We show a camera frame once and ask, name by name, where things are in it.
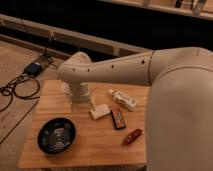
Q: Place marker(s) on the red snack packet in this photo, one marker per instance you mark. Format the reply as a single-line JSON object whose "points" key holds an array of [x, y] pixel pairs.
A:
{"points": [[130, 138]]}

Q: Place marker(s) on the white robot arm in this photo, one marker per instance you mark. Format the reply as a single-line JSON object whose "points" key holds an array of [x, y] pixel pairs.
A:
{"points": [[179, 108]]}

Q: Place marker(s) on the black power adapter box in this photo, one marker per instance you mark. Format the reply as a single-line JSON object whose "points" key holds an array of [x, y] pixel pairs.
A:
{"points": [[38, 65]]}

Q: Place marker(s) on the dark orange snack bar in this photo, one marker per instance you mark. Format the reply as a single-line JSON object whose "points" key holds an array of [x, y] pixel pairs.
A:
{"points": [[117, 118]]}

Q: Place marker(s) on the black ceramic bowl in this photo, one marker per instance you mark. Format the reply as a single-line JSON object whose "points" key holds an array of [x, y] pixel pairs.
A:
{"points": [[56, 135]]}

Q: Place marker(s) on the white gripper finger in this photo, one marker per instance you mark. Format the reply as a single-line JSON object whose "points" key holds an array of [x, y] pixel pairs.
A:
{"points": [[100, 111]]}

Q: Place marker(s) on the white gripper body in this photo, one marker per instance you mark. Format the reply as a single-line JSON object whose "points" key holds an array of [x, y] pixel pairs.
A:
{"points": [[78, 93]]}

